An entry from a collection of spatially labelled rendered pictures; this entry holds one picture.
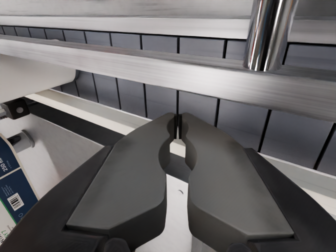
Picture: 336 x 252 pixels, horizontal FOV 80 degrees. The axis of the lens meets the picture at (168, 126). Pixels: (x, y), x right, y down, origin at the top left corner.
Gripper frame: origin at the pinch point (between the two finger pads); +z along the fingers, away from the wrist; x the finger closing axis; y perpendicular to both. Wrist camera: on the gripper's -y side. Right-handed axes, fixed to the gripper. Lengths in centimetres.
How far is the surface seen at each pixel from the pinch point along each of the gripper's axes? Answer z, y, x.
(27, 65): 8.5, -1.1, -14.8
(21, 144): 22.9, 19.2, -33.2
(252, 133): 2.9, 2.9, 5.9
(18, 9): 28.1, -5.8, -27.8
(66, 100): 10.9, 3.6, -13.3
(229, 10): 9.6, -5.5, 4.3
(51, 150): 21.2, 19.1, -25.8
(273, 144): 2.1, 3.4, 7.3
